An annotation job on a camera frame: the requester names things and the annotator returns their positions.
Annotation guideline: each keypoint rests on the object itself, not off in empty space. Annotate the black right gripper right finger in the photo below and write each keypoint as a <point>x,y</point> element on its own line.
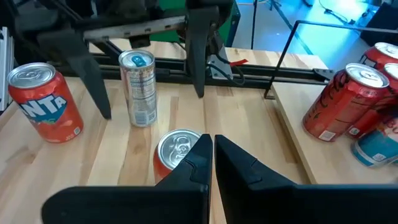
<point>295,205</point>

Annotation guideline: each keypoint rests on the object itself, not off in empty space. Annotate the black floor case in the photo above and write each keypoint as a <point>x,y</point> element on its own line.
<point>381,26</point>

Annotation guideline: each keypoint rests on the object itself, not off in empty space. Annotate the red Fanta can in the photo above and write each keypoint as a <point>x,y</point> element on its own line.
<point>174,149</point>

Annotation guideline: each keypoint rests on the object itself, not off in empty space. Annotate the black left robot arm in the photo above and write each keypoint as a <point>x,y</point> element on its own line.
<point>31,18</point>

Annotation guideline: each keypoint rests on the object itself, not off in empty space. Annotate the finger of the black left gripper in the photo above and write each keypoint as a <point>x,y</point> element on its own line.
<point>199,53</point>
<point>84,71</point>

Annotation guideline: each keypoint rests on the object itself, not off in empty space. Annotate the black aluminium table frame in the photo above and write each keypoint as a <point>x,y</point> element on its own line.
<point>280,76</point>

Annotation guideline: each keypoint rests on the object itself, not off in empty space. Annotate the silver metal bracket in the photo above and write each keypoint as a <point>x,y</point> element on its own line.
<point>219,67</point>

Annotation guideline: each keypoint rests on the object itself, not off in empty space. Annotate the Coca-Cola can black script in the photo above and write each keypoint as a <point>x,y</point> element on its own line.
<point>342,105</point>

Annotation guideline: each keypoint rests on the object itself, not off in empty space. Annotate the red soda can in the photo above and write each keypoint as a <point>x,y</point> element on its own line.
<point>45,102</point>
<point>370,121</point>

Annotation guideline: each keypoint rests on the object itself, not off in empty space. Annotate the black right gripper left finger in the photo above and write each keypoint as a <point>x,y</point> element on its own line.
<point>124,205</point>

